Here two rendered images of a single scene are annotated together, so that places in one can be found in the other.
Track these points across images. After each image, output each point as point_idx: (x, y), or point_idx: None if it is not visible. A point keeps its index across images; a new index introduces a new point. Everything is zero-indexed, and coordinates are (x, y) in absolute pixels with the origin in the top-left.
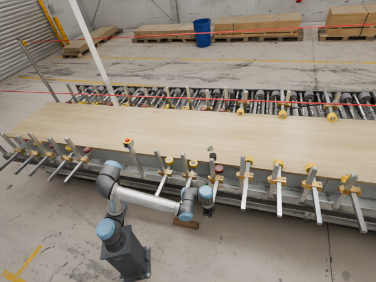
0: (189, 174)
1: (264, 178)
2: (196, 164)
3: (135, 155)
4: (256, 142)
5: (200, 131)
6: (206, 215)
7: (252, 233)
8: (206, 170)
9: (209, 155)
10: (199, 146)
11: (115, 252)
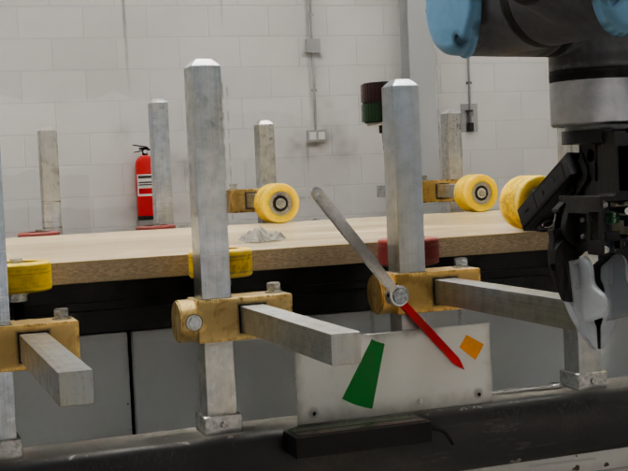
0: (239, 295)
1: (620, 361)
2: (249, 248)
3: None
4: (474, 222)
5: (114, 241)
6: (596, 287)
7: None
8: (267, 405)
9: (369, 83)
10: (179, 246)
11: None
